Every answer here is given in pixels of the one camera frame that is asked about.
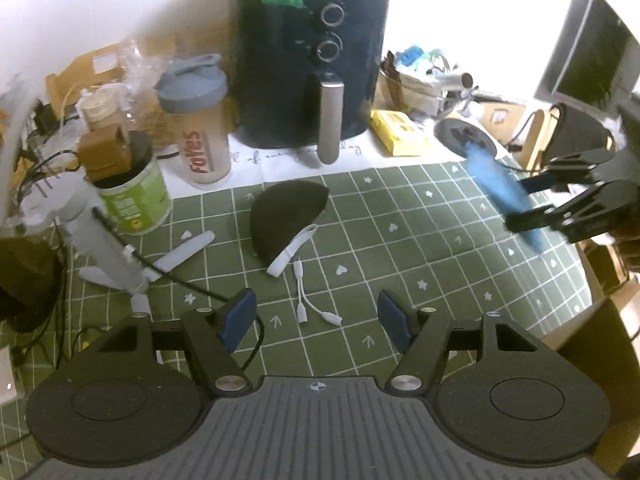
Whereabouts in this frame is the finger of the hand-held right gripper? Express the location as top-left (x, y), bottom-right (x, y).
top-left (519, 148), bottom-right (617, 196)
top-left (504, 181), bottom-right (632, 242)

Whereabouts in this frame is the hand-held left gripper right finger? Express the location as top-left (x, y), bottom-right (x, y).
top-left (376, 288), bottom-right (542, 396)

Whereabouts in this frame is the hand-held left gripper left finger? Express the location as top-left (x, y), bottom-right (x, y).
top-left (80, 287), bottom-right (259, 397)

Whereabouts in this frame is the blue cloth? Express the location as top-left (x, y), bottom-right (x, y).
top-left (464, 142), bottom-right (546, 256)

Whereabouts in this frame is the black cloth on chair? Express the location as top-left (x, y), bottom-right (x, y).
top-left (542, 103), bottom-right (615, 162)

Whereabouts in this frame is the wooden chair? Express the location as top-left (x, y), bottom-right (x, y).
top-left (516, 104), bottom-right (617, 172)

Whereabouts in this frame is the green checked tablecloth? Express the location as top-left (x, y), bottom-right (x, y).
top-left (0, 137), bottom-right (597, 461)

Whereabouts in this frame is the small cardboard box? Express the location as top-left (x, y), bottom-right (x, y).
top-left (481, 104), bottom-right (527, 144)

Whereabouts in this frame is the computer monitor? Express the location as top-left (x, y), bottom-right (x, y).
top-left (533, 0), bottom-right (637, 112)

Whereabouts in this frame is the black semicircle pouch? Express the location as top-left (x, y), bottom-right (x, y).
top-left (249, 179), bottom-right (330, 265)

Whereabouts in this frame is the large brown cardboard box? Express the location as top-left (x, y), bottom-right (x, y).
top-left (554, 297), bottom-right (640, 466)

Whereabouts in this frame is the silver metal tube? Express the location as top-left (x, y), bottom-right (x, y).
top-left (434, 72), bottom-right (475, 92)

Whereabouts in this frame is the white folding stand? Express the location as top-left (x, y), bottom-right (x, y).
top-left (19, 179), bottom-right (216, 317)

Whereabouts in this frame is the green label jar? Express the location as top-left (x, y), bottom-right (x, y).
top-left (94, 132), bottom-right (174, 236)

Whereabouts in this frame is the yellow wipes packet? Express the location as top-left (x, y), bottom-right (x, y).
top-left (370, 108), bottom-right (432, 157)

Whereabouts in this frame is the shaker bottle with grey lid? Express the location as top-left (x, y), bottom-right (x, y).
top-left (155, 53), bottom-right (232, 191)

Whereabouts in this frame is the dark round object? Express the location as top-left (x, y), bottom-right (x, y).
top-left (0, 238), bottom-right (67, 334)

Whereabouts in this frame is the dark air fryer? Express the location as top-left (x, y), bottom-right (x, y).
top-left (233, 0), bottom-right (390, 166)

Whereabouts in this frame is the clear plastic wrapper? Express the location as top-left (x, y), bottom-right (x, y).
top-left (116, 39), bottom-right (167, 128)

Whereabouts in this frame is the flat cardboard box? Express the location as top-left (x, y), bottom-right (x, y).
top-left (44, 40), bottom-right (177, 111)

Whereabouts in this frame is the white adapter cable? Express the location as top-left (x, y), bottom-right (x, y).
top-left (293, 258), bottom-right (344, 326)

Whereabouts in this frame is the black power cable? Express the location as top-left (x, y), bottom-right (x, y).
top-left (497, 110), bottom-right (538, 171)

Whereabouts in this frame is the thin black cable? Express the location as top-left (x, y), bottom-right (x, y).
top-left (91, 209), bottom-right (267, 367)

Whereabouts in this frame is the white strap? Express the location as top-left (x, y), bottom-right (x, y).
top-left (266, 224), bottom-right (320, 277)

